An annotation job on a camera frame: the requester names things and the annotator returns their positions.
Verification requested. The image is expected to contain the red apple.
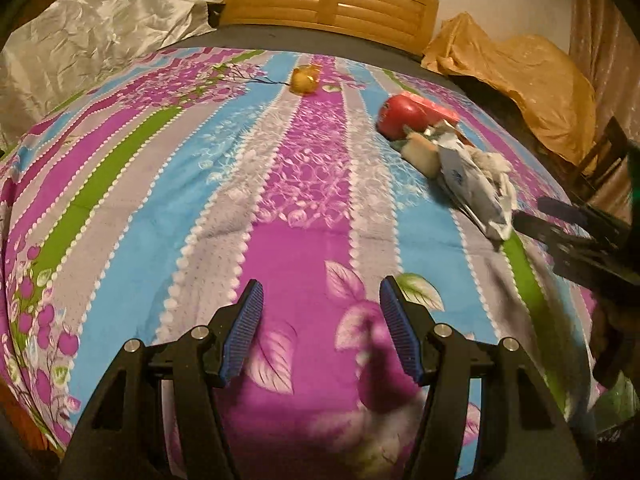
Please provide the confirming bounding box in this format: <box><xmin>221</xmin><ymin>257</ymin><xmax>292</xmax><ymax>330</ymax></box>
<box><xmin>377</xmin><ymin>94</ymin><xmax>431</xmax><ymax>140</ymax></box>

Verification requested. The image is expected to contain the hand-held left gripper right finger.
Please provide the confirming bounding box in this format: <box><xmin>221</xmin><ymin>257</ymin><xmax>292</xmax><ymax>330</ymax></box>
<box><xmin>378</xmin><ymin>275</ymin><xmax>593</xmax><ymax>480</ymax></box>

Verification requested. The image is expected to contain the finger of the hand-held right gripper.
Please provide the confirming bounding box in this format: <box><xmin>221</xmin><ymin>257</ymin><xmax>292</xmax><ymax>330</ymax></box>
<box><xmin>512</xmin><ymin>210</ymin><xmax>563</xmax><ymax>250</ymax></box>
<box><xmin>537</xmin><ymin>196</ymin><xmax>591</xmax><ymax>228</ymax></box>

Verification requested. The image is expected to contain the white knitted sock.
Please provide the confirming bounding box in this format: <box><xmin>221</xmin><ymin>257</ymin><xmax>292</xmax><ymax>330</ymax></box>
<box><xmin>470</xmin><ymin>152</ymin><xmax>517</xmax><ymax>197</ymax></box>

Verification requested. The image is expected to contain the blue and white wrapper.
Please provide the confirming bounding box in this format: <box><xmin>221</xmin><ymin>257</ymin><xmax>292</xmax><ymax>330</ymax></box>
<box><xmin>437</xmin><ymin>137</ymin><xmax>518</xmax><ymax>240</ymax></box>

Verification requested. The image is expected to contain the white satin cloth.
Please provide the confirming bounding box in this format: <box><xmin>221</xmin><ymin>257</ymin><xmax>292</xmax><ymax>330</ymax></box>
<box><xmin>0</xmin><ymin>0</ymin><xmax>213</xmax><ymax>146</ymax></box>

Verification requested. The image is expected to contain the striped floral bed sheet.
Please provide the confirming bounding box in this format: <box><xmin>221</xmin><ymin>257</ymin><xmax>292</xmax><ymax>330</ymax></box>
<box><xmin>0</xmin><ymin>45</ymin><xmax>601</xmax><ymax>480</ymax></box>

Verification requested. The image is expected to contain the pink tissue pack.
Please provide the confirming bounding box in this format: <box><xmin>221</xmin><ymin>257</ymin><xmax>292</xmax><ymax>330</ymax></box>
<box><xmin>400</xmin><ymin>92</ymin><xmax>461</xmax><ymax>126</ymax></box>

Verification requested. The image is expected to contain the dark wooden chair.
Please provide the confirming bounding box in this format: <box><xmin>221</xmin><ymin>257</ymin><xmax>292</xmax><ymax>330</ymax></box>
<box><xmin>570</xmin><ymin>117</ymin><xmax>636</xmax><ymax>201</ymax></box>

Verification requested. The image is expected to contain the wooden headboard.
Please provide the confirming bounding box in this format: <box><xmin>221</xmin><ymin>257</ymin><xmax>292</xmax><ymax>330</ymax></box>
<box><xmin>220</xmin><ymin>0</ymin><xmax>440</xmax><ymax>56</ymax></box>

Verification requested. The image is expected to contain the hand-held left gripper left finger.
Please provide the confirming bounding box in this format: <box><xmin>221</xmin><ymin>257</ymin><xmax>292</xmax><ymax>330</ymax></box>
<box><xmin>60</xmin><ymin>279</ymin><xmax>266</xmax><ymax>480</ymax></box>

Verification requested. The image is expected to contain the small yellow toy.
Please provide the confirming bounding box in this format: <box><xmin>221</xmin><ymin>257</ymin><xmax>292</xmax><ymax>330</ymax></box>
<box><xmin>290</xmin><ymin>64</ymin><xmax>321</xmax><ymax>95</ymax></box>

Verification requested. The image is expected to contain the yellow cloth cover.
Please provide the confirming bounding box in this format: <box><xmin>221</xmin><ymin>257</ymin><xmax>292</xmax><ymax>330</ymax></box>
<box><xmin>421</xmin><ymin>12</ymin><xmax>598</xmax><ymax>163</ymax></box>

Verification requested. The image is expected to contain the beige block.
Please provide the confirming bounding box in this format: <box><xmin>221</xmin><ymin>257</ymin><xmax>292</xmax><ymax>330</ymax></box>
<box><xmin>402</xmin><ymin>130</ymin><xmax>443</xmax><ymax>178</ymax></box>

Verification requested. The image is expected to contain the patterned beige curtain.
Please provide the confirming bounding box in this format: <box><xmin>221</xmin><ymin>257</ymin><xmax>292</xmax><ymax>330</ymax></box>
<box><xmin>570</xmin><ymin>0</ymin><xmax>640</xmax><ymax>128</ymax></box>

